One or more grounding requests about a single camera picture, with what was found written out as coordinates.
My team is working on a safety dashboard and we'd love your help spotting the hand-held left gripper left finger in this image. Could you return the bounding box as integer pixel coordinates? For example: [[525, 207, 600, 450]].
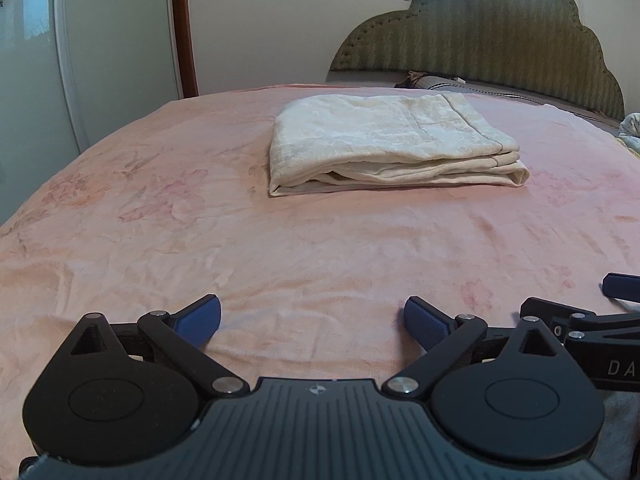
[[65, 292, 251, 400]]

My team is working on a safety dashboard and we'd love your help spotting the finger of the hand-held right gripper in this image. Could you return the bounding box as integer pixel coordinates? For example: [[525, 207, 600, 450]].
[[601, 272, 640, 304], [519, 297, 603, 333]]

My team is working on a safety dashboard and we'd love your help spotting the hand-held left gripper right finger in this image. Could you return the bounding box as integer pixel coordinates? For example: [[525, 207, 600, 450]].
[[381, 293, 559, 401]]

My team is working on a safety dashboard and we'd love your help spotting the cream textured blanket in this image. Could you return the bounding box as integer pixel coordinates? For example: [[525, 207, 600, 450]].
[[268, 91, 531, 198]]

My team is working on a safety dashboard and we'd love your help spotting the grey cloth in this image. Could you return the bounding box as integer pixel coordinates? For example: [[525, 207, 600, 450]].
[[592, 389, 640, 468]]

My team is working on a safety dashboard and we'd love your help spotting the pink bed blanket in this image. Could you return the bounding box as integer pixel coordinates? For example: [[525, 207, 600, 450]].
[[0, 83, 640, 461]]

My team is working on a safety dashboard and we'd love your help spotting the striped pillow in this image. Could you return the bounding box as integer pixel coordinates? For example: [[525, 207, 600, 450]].
[[395, 70, 543, 106]]

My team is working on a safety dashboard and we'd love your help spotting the white glass wardrobe door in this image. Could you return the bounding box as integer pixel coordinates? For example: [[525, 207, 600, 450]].
[[0, 0, 184, 226]]

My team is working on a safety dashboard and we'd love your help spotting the green upholstered headboard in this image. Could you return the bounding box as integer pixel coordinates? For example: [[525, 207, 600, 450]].
[[328, 0, 626, 121]]

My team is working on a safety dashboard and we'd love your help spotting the brown wooden door frame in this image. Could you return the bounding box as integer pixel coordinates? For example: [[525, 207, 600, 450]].
[[169, 0, 200, 101]]

